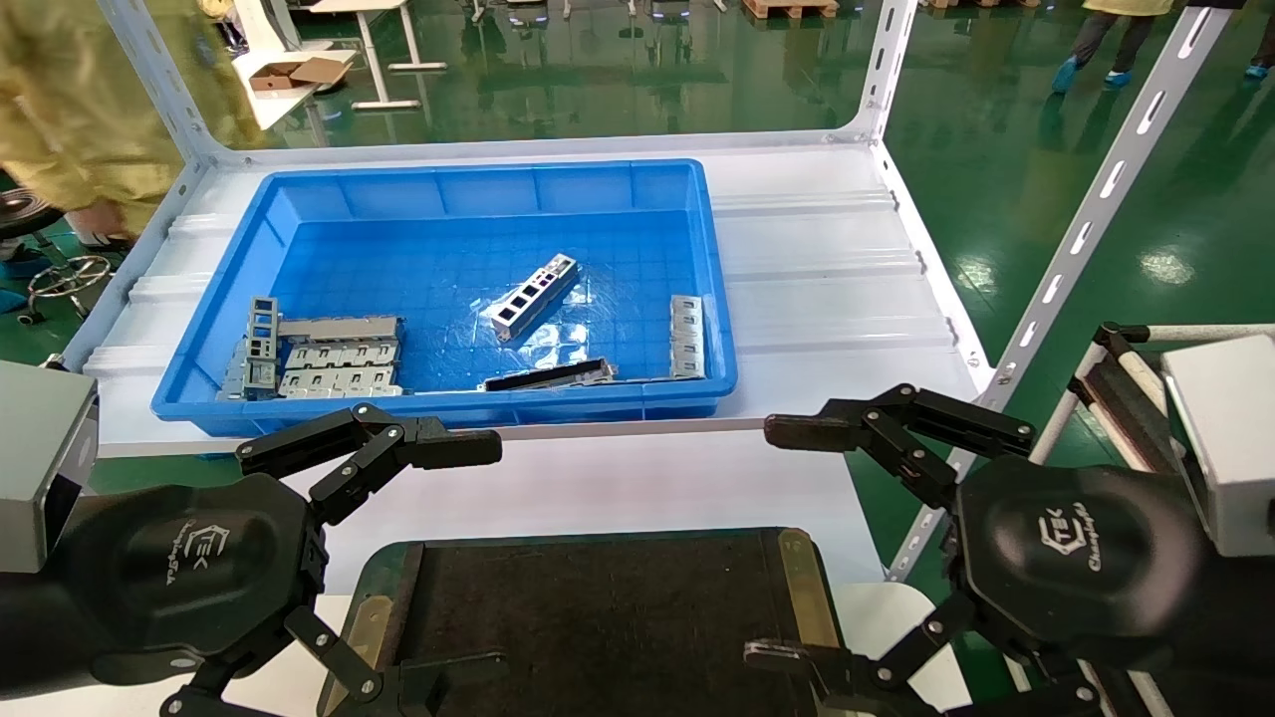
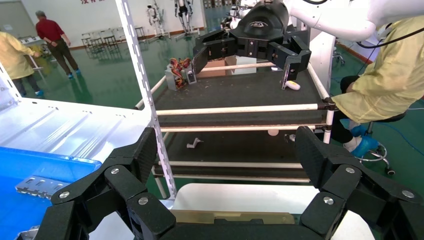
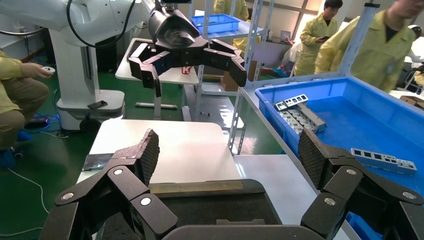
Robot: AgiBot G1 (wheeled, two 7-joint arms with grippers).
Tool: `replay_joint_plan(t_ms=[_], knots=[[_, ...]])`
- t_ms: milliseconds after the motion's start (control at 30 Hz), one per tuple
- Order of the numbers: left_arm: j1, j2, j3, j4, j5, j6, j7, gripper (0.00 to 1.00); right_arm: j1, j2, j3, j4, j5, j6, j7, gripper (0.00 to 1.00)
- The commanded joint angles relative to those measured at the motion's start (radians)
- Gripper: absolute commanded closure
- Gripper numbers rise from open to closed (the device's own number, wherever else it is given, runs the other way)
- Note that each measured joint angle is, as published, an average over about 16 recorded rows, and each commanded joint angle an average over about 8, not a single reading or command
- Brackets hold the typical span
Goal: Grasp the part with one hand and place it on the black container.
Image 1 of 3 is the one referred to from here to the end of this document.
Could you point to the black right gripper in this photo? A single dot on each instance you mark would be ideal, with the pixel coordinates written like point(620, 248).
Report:
point(1086, 558)

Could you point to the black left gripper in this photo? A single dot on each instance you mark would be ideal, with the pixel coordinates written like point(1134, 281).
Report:
point(189, 568)

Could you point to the silver perforated metal part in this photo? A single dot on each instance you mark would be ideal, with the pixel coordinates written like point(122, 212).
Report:
point(543, 284)

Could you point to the black container with green rim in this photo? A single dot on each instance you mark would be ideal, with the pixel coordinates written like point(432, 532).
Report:
point(598, 627)

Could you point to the grey flat metal plate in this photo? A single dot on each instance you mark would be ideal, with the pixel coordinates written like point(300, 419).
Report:
point(339, 382)
point(339, 355)
point(339, 328)

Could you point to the dark narrow metal bar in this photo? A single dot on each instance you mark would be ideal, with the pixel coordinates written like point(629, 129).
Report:
point(553, 376)

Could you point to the white metal shelf rack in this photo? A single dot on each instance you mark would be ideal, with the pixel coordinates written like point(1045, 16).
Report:
point(827, 299)

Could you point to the blue plastic bin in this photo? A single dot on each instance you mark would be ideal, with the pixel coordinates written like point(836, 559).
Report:
point(448, 279)

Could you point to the silver slotted metal strip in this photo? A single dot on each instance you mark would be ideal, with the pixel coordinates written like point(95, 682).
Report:
point(687, 339)

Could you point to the white table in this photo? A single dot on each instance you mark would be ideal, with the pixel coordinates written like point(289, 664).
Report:
point(279, 105)

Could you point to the open cardboard box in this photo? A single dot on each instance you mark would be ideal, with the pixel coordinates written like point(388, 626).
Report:
point(319, 70)

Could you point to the white desk with T feet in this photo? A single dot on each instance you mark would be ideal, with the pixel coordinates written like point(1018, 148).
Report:
point(371, 50)

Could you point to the black round stool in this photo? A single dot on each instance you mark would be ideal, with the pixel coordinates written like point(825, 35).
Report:
point(20, 211)

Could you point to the wooden pallet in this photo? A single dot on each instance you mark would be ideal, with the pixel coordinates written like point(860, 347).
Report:
point(787, 8)

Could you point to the person in yellow coat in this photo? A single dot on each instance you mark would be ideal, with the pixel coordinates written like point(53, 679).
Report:
point(80, 100)

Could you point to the grey leaning metal bracket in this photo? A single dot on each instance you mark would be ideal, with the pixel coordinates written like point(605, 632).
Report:
point(234, 378)

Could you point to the grey upright metal bracket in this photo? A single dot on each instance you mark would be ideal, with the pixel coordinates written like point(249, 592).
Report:
point(262, 344)

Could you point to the white tube frame cart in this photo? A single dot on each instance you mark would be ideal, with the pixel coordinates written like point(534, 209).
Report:
point(1215, 332)

